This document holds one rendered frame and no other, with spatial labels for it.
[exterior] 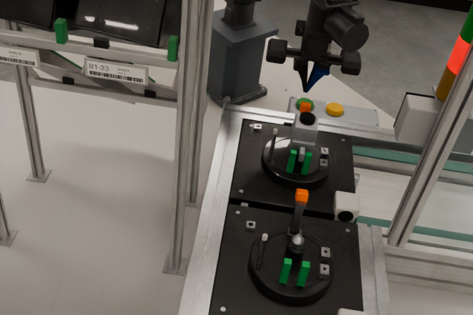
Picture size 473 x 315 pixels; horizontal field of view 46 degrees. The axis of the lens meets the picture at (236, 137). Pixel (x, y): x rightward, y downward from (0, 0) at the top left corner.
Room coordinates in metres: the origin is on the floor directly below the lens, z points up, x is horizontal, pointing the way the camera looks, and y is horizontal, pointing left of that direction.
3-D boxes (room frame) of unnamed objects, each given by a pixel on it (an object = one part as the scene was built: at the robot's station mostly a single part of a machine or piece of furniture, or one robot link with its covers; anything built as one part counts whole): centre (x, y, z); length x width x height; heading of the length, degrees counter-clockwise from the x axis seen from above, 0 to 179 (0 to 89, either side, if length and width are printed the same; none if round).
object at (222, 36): (1.21, 0.04, 0.96); 0.15 x 0.15 x 0.20; 44
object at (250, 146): (0.83, -0.13, 0.96); 0.24 x 0.24 x 0.02; 89
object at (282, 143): (0.83, -0.13, 0.98); 0.14 x 0.14 x 0.02
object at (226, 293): (0.57, -0.12, 1.01); 0.24 x 0.24 x 0.13; 89
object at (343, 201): (0.73, -0.22, 0.97); 0.05 x 0.05 x 0.04; 89
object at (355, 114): (1.04, -0.22, 0.93); 0.21 x 0.07 x 0.06; 89
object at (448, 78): (0.71, -0.31, 1.28); 0.05 x 0.05 x 0.05
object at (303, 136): (0.82, -0.13, 1.06); 0.08 x 0.04 x 0.07; 179
